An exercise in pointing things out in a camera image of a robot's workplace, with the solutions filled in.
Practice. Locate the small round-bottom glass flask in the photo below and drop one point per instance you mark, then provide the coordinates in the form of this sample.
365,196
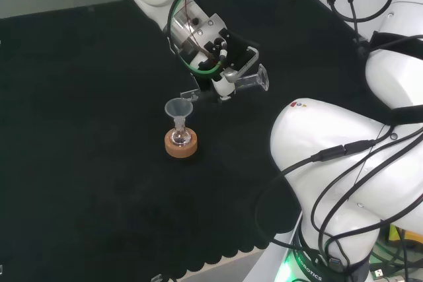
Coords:
181,138

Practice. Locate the black bench cloth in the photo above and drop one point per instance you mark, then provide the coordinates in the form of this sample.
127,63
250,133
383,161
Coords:
82,130

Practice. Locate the clear plastic funnel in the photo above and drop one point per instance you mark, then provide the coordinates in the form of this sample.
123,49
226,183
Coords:
178,107

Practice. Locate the clear graduated cylinder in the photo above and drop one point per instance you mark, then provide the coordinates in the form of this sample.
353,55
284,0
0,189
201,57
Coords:
251,81

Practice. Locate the silver USB plug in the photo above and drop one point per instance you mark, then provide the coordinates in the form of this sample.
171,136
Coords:
378,273

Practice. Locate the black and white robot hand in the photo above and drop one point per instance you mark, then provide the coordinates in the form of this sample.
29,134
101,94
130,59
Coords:
224,85

